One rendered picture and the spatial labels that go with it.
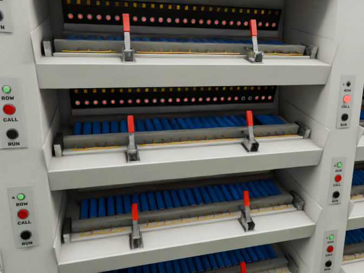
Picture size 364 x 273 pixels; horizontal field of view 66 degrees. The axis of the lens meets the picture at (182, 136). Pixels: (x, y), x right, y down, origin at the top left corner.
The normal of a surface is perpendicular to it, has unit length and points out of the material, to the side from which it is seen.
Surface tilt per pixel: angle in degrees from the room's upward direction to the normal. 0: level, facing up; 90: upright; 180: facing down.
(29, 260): 90
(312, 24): 90
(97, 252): 18
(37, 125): 90
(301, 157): 108
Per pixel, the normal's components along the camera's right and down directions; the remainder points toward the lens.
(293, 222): 0.07, -0.87
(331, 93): 0.25, 0.20
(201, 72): 0.24, 0.48
